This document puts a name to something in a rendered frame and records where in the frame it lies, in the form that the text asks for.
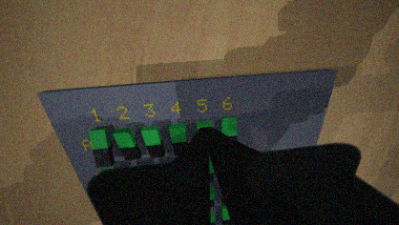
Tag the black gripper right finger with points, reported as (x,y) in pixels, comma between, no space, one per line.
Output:
(245,174)

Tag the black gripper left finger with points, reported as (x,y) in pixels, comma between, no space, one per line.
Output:
(183,183)

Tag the grey switch panel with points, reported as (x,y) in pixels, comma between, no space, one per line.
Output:
(131,125)

